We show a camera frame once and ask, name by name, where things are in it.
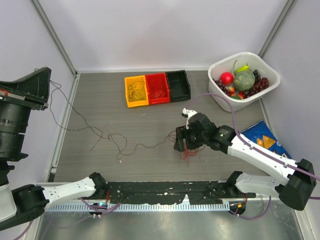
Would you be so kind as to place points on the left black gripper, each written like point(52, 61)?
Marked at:
point(33, 89)

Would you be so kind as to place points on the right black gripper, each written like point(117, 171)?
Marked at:
point(182, 132)

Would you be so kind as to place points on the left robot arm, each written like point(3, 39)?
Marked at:
point(26, 203)

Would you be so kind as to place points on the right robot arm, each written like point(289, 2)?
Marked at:
point(290, 181)

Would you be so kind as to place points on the black plastic bin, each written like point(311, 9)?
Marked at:
point(179, 87)

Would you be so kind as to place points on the red plastic bin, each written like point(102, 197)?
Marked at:
point(157, 88)

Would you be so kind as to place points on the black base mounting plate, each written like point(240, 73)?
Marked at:
point(172, 192)

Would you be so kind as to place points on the yellow plastic bin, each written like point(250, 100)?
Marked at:
point(136, 93)

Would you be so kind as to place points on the small peach fruit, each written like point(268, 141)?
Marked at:
point(238, 95)

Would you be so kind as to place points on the red apple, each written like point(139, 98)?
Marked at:
point(226, 78)

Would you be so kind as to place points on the blue Doritos chip bag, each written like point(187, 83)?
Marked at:
point(261, 135)

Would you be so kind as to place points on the white plastic basket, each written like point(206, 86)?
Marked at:
point(240, 59)

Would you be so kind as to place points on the green melon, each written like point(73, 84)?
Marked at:
point(243, 81)

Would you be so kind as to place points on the yellow-green pear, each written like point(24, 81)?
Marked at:
point(242, 68)

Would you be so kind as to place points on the dark red grape bunch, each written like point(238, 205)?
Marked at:
point(257, 88)

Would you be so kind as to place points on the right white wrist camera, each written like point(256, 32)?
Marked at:
point(188, 113)

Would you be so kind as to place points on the white slotted cable duct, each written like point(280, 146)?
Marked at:
point(77, 206)

